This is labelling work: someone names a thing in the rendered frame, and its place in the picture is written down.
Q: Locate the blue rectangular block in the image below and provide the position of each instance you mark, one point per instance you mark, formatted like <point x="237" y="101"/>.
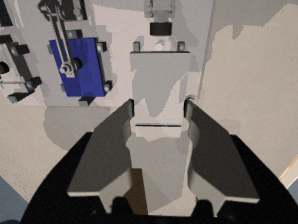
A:
<point x="91" y="79"/>

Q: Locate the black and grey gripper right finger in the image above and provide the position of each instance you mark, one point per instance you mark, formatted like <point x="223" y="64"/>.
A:
<point x="224" y="170"/>

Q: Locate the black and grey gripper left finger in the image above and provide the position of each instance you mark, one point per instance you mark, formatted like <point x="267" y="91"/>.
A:
<point x="86" y="180"/>

